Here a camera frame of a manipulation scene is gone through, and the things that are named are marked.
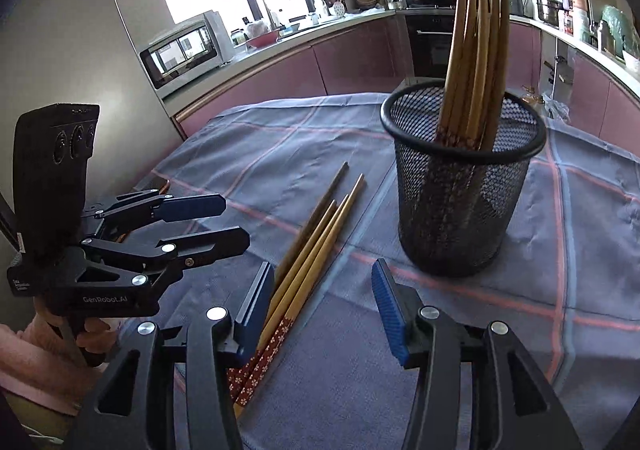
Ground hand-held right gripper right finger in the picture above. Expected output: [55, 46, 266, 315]
[370, 258, 584, 450]

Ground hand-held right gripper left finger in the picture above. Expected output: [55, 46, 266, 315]
[70, 261, 275, 450]

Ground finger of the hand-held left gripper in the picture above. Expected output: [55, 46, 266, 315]
[81, 193, 227, 237]
[81, 225, 251, 291]

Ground wooden chopstick red floral handle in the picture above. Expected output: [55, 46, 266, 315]
[227, 200, 337, 381]
[272, 161, 350, 288]
[230, 196, 350, 401]
[234, 173, 365, 422]

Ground black mesh utensil holder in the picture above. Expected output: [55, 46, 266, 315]
[379, 78, 548, 279]

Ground bunch of wooden chopsticks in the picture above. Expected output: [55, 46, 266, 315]
[435, 0, 511, 153]

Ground person's left hand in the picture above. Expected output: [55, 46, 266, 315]
[32, 300, 121, 367]

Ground blue plaid tablecloth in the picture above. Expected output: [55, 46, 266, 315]
[135, 92, 640, 450]

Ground white microwave oven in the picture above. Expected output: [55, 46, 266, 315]
[138, 10, 236, 101]

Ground pink bowl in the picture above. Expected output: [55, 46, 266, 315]
[244, 26, 281, 50]

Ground pink lower cabinets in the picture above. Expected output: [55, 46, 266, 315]
[172, 12, 414, 139]
[509, 22, 640, 146]

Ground white plastic bag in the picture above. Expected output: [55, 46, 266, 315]
[542, 96, 571, 123]

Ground black built-in oven stove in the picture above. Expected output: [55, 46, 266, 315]
[398, 0, 501, 81]

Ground steel stockpot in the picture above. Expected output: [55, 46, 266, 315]
[533, 0, 564, 27]

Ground mint green appliance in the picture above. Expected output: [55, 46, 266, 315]
[599, 4, 640, 58]

